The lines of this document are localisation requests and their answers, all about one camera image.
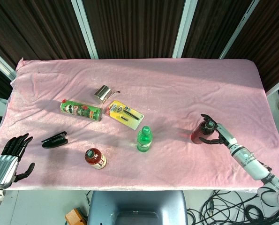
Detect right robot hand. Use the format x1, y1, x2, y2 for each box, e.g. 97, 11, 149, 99
199, 113, 238, 148

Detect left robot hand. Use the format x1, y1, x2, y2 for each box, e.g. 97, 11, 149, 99
0, 133, 36, 189

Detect dark red drink bottle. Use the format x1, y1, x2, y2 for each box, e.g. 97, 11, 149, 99
190, 120, 219, 144

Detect red sauce jar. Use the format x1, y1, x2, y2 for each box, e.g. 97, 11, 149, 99
84, 148, 107, 170

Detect black stapler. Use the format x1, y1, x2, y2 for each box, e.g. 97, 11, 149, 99
41, 131, 68, 149

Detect green plastic bottle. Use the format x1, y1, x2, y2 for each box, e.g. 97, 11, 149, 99
136, 126, 153, 152

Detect pink fleece table cloth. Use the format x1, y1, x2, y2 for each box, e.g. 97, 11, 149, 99
0, 58, 279, 191

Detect orange wooden block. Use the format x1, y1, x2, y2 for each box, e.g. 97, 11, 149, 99
65, 208, 88, 225

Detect green Pringles can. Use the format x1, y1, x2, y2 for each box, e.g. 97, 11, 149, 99
60, 99, 104, 122

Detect razor in yellow blister pack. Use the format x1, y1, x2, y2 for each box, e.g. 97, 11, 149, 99
105, 100, 145, 130

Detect black floor cables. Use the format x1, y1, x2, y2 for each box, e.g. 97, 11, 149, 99
187, 189, 279, 225

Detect shiny metal cup with handle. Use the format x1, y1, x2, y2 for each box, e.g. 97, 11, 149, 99
93, 85, 121, 105

